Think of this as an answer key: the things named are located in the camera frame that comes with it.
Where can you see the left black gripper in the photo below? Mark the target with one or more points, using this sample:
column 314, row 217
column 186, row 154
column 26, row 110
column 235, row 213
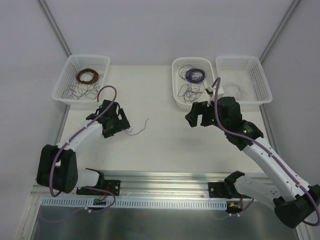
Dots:
column 116, row 124

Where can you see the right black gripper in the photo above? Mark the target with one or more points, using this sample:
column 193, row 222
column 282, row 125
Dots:
column 203, row 115

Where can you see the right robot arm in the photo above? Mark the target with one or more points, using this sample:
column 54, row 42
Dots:
column 291, row 198

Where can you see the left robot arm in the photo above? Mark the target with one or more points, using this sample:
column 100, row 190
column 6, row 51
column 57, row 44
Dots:
column 58, row 167

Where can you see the middle white perforated basket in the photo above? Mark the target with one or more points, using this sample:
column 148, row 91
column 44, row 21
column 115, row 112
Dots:
column 190, row 78

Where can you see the white perforated basket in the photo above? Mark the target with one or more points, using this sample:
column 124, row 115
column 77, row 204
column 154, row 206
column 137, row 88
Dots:
column 190, row 78
column 80, row 80
column 243, row 78

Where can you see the right white perforated basket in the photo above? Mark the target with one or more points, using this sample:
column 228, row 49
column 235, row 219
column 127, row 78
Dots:
column 243, row 78

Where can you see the left white perforated basket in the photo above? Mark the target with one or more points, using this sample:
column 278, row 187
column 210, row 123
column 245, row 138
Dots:
column 80, row 80

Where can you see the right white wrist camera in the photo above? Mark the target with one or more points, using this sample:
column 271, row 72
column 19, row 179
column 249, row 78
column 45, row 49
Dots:
column 211, row 91

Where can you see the aluminium mounting rail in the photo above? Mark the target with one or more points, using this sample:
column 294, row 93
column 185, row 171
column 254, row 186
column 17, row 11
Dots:
column 150, row 185

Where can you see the white slotted cable duct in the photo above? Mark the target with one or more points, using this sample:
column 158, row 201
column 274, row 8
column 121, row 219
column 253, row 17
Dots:
column 131, row 203

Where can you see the left aluminium frame post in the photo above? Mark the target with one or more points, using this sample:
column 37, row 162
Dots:
column 54, row 26

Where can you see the aluminium frame post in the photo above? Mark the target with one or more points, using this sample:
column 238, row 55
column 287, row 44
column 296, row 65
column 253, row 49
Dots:
column 54, row 26
column 279, row 29

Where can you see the right aluminium frame post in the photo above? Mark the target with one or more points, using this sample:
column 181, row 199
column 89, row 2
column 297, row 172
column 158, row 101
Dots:
column 279, row 29

